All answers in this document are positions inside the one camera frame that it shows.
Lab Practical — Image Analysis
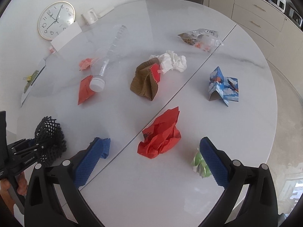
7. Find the red paper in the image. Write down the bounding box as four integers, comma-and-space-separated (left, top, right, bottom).
137, 107, 181, 159

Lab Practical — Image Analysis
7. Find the white appliance on counter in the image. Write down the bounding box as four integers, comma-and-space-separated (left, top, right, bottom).
268, 0, 287, 13

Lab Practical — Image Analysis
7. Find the white paper with clips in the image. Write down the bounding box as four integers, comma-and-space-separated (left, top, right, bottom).
20, 58, 46, 106

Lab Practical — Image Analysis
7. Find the beige drawer cabinet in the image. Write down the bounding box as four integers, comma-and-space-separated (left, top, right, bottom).
230, 0, 303, 60

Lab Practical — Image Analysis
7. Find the clear plastic snack wrapper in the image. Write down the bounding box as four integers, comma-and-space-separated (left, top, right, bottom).
178, 28, 223, 53

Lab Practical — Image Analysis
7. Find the white tissue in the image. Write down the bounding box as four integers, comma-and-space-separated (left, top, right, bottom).
149, 50, 187, 74

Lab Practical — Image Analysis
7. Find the clear plastic bottle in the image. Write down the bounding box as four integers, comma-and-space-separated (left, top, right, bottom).
89, 25, 127, 93

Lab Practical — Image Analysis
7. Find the white mug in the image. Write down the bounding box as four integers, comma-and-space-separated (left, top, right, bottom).
81, 8, 99, 25

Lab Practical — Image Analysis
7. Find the black foam mesh net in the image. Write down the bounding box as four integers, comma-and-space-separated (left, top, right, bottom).
34, 116, 67, 167

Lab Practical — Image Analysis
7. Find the orange-red paper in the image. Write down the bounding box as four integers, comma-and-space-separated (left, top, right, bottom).
78, 75, 95, 105

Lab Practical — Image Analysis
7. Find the pink paper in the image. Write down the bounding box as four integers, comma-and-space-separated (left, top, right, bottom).
79, 58, 98, 71

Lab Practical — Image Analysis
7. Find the brown cardboard piece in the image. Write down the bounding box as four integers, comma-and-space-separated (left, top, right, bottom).
130, 58, 161, 101

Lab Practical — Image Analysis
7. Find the white card box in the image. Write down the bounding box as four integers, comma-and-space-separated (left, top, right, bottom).
51, 22, 82, 51

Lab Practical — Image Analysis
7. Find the white remote on table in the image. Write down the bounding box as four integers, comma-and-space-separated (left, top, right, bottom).
97, 7, 114, 19

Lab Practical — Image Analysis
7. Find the person's left hand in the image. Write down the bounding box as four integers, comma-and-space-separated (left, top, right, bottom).
1, 172, 28, 215

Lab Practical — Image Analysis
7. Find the round white wall clock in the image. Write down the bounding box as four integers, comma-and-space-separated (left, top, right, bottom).
37, 1, 76, 40

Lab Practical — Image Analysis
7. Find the blue printed paper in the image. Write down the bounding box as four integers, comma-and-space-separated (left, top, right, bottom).
209, 66, 239, 106

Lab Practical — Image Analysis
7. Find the silver toaster oven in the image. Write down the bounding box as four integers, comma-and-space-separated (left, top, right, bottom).
288, 5, 303, 29

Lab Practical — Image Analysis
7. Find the green white paper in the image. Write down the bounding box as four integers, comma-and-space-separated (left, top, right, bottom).
191, 149, 212, 178

